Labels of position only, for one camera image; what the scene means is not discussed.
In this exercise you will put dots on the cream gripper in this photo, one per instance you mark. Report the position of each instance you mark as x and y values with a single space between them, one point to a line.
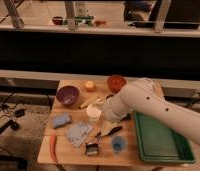
108 128

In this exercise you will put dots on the light blue towel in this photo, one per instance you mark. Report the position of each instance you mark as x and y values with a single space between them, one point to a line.
78 133

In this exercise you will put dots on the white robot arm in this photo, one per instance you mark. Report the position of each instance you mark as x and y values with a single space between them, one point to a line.
141 96

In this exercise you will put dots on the white plastic cup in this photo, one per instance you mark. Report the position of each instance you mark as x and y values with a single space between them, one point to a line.
93 114

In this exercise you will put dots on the blue plastic cup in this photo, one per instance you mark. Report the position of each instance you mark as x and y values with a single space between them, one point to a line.
118 144

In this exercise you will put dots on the black rectangular block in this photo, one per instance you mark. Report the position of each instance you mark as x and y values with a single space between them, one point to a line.
127 117

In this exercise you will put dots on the yellow banana piece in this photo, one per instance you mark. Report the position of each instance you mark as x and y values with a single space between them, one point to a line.
92 100

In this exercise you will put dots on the wooden table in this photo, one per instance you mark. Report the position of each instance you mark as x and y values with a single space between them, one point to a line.
67 154

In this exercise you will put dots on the orange bowl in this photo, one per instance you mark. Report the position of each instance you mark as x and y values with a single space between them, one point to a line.
116 82

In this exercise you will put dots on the yellow round fruit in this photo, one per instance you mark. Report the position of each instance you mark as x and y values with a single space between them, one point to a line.
90 86

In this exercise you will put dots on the blue sponge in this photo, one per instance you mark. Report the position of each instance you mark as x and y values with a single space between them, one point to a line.
61 120

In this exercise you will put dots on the purple bowl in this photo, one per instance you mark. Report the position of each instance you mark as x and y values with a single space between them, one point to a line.
68 95

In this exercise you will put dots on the green plastic tray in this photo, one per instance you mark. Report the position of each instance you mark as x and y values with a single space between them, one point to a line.
159 144

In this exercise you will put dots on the red chili pepper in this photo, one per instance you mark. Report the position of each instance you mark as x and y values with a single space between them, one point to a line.
52 147

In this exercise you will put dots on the orange background object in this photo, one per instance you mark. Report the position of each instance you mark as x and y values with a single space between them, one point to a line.
100 23

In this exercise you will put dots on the green background object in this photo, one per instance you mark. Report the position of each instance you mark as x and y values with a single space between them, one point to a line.
83 20

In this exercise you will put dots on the dark red background bowl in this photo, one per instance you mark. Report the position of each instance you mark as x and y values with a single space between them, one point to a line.
57 20

